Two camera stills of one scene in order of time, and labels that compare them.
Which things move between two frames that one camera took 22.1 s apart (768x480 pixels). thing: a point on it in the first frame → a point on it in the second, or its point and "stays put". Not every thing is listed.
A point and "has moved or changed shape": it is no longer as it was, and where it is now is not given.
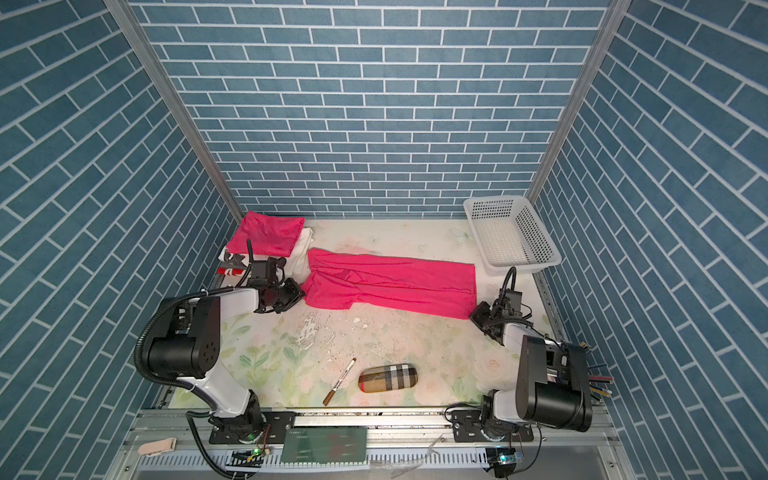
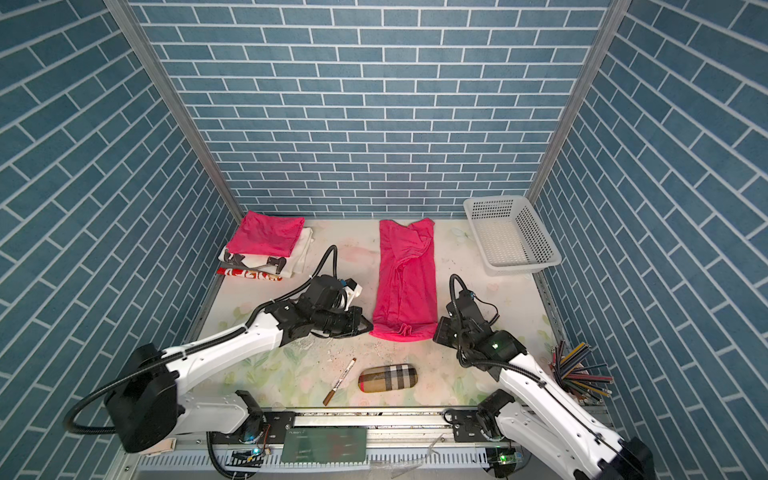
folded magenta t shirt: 268,234 stays put
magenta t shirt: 438,288 has moved or changed shape
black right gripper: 479,314 → 442,327
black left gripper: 295,293 → 354,314
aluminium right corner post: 579,99 stays put
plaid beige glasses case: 388,378 stays put
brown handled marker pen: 330,395 stays put
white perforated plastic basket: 509,233 stays put
